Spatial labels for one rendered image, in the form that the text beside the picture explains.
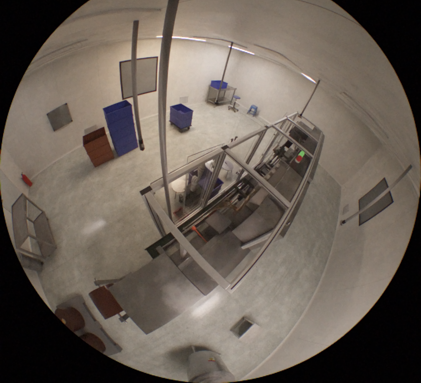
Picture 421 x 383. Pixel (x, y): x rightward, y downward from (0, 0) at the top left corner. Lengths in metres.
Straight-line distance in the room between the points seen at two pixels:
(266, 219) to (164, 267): 0.97
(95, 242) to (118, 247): 0.53
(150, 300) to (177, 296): 0.25
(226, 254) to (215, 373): 1.71
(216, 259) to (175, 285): 0.46
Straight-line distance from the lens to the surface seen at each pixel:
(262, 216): 1.05
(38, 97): 4.58
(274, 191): 1.14
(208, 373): 2.30
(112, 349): 3.26
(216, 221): 1.48
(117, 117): 3.30
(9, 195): 4.84
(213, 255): 1.42
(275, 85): 6.59
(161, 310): 1.47
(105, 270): 2.89
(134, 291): 1.48
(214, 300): 2.68
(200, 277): 1.39
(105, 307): 1.88
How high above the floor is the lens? 2.55
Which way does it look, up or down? 50 degrees down
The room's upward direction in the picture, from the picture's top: 17 degrees clockwise
